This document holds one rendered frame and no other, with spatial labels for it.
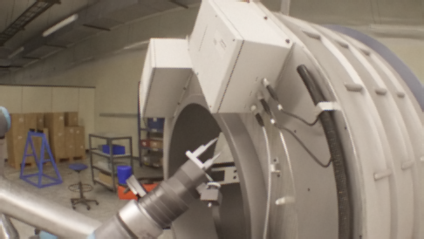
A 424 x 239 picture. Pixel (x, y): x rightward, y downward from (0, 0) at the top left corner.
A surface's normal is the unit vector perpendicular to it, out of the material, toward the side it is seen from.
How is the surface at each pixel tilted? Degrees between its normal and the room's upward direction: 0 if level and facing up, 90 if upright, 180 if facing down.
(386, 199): 71
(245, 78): 133
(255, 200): 65
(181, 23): 90
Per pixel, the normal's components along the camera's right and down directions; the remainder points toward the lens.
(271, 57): 0.26, 0.71
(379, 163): 0.34, -0.36
